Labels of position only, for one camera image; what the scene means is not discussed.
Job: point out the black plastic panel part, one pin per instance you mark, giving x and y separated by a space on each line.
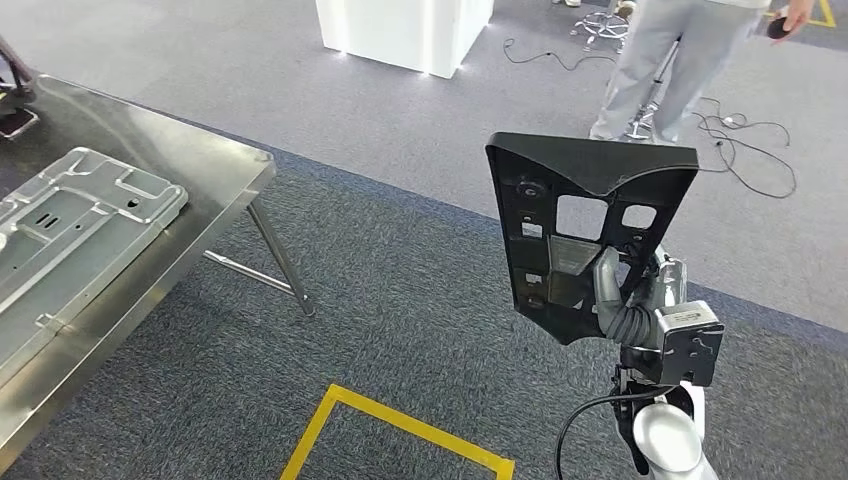
583 166

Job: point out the small black object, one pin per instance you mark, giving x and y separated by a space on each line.
776 28

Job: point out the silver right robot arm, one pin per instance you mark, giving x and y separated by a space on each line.
666 437

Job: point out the stainless steel workbench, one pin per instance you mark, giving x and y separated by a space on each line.
199 166

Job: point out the chrome stool base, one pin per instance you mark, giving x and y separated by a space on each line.
599 26

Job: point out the person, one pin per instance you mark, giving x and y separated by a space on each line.
656 53

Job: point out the stamped grey metal plate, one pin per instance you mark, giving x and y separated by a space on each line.
66 265

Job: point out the person's hand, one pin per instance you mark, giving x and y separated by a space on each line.
798 13

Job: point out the white lit pedestal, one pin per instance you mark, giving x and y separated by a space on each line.
397 26

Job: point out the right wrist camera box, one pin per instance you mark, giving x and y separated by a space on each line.
689 344

